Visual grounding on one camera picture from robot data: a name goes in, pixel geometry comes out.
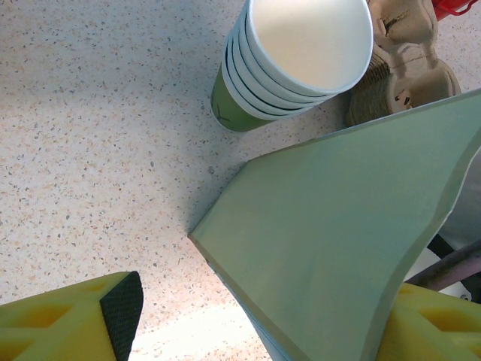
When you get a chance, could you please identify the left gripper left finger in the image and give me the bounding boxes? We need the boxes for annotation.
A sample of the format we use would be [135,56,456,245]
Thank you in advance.
[0,270,145,361]

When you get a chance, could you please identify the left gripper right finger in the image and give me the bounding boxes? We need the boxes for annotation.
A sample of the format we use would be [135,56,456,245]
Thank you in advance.
[375,281,481,361]

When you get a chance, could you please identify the green paper bag white handles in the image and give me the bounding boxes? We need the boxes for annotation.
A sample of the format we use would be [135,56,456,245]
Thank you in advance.
[187,88,481,361]

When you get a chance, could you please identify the stack of paper cups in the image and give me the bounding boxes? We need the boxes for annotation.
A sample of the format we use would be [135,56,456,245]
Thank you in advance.
[210,0,375,133]

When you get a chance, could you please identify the red straw holder cup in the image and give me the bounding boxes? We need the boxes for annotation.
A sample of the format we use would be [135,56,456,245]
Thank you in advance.
[431,0,476,16]

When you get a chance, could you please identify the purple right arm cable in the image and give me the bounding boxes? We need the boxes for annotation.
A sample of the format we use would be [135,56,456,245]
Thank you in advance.
[404,246,481,293]

